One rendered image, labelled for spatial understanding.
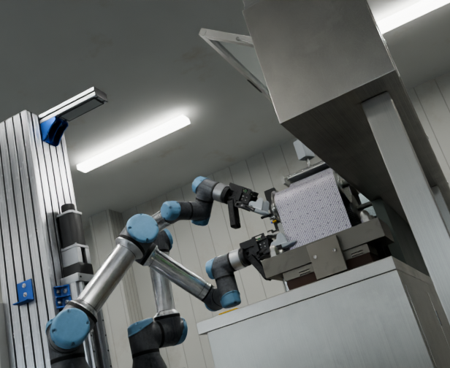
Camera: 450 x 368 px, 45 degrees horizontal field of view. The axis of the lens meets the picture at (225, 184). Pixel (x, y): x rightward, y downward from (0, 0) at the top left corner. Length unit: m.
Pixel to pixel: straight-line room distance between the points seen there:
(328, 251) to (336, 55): 0.73
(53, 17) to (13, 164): 1.47
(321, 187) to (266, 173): 4.23
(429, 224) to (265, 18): 0.56
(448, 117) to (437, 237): 4.92
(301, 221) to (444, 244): 0.96
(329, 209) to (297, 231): 0.14
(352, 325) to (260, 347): 0.29
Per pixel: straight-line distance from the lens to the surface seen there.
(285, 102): 1.16
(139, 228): 1.96
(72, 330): 1.84
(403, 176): 1.12
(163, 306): 2.48
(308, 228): 1.97
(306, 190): 1.99
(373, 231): 1.70
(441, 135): 5.92
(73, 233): 2.34
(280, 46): 1.22
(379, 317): 1.62
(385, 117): 1.16
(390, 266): 1.62
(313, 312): 1.67
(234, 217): 2.12
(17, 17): 3.76
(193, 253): 6.38
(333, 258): 1.70
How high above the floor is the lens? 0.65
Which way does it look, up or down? 21 degrees up
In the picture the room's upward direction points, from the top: 16 degrees counter-clockwise
